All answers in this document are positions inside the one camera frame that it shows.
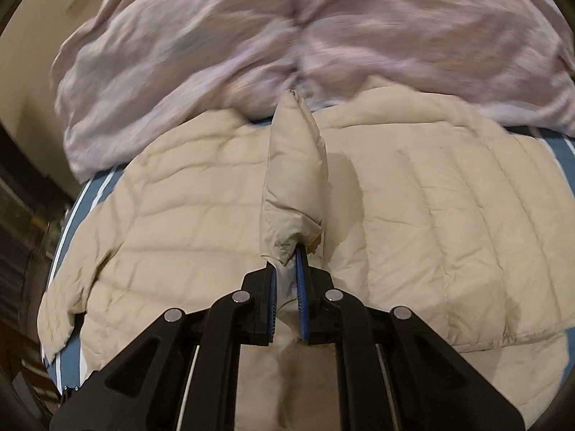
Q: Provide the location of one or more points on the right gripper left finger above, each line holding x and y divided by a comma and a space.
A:
181, 372

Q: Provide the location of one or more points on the lilac floral duvet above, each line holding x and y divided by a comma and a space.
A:
139, 68

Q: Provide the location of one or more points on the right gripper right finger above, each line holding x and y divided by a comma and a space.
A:
394, 371

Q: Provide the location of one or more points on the beige quilted down jacket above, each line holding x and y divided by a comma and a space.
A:
405, 198

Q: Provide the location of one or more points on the blue white striped bed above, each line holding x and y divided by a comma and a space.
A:
68, 369

